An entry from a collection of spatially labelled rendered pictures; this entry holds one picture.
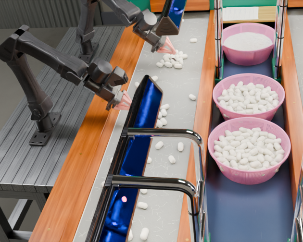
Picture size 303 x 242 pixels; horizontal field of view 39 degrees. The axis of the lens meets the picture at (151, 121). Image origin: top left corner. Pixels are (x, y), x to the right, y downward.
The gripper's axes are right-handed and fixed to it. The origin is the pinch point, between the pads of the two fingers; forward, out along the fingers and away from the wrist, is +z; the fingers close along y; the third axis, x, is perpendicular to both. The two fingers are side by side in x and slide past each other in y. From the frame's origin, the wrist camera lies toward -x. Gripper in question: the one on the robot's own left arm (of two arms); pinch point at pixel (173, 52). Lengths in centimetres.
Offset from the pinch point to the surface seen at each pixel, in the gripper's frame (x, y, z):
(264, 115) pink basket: -19, -34, 32
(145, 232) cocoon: 2, -88, 5
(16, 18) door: 174, 188, -89
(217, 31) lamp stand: -21.6, -5.3, 6.1
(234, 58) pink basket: -8.6, 11.5, 26.2
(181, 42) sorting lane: 5.9, 21.9, 5.0
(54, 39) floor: 153, 165, -50
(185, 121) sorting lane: -0.1, -36.9, 11.2
